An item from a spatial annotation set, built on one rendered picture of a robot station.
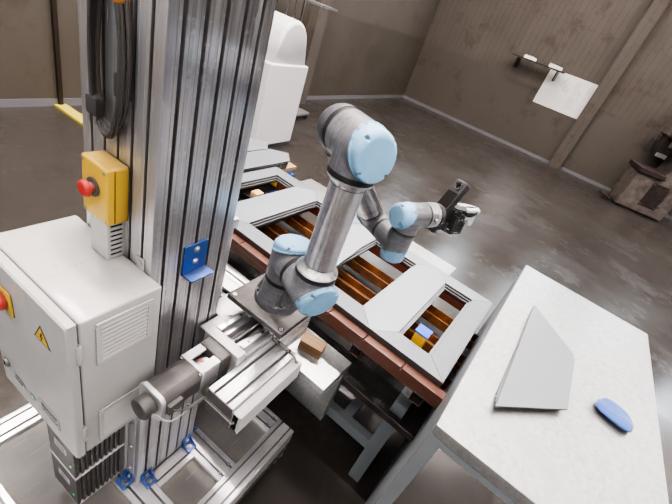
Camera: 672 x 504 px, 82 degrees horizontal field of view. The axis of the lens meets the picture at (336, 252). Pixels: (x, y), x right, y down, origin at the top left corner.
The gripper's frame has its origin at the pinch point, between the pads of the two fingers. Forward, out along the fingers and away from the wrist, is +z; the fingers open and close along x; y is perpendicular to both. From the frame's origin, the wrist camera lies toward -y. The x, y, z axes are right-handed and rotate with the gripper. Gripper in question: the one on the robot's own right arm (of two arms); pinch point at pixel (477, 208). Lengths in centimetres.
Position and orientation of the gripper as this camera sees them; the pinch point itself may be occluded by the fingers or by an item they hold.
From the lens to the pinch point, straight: 135.8
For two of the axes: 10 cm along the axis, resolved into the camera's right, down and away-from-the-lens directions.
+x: 5.2, 4.9, -7.0
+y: -2.4, 8.7, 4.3
